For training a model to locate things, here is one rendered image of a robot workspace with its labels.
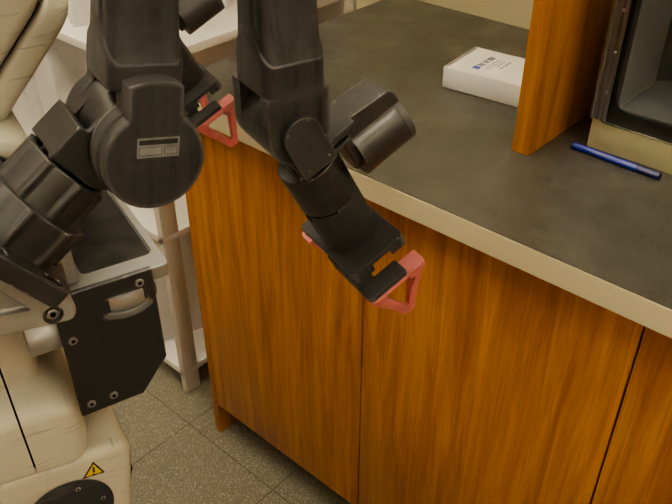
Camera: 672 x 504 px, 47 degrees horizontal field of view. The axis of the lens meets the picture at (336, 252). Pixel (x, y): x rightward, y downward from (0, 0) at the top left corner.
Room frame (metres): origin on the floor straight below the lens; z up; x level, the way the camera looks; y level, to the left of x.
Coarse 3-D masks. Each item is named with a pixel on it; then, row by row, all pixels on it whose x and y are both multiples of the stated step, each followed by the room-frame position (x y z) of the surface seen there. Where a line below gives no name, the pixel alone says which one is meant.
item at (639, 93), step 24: (648, 0) 1.04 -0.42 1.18; (648, 24) 1.04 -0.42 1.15; (624, 48) 1.05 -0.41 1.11; (648, 48) 1.03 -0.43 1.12; (624, 72) 1.05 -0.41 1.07; (648, 72) 1.02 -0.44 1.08; (624, 96) 1.04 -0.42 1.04; (648, 96) 1.02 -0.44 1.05; (600, 120) 1.06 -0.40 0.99; (624, 120) 1.04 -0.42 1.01; (648, 120) 1.01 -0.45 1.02
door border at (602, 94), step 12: (624, 0) 1.06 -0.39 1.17; (624, 12) 1.06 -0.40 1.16; (612, 24) 1.07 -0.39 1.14; (624, 24) 1.06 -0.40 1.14; (612, 36) 1.07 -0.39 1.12; (612, 48) 1.06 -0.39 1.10; (612, 60) 1.06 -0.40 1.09; (612, 72) 1.06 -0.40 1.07; (612, 84) 1.06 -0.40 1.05; (600, 96) 1.06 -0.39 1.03; (600, 108) 1.06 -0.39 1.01
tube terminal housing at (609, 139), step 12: (600, 132) 1.07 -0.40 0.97; (612, 132) 1.06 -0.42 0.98; (624, 132) 1.04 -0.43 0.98; (588, 144) 1.08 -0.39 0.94; (600, 144) 1.07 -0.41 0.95; (612, 144) 1.05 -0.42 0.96; (624, 144) 1.04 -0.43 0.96; (636, 144) 1.03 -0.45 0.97; (648, 144) 1.02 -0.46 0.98; (660, 144) 1.01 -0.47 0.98; (624, 156) 1.04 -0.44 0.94; (636, 156) 1.03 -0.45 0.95; (648, 156) 1.02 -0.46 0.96; (660, 156) 1.00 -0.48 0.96; (660, 168) 1.00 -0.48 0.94
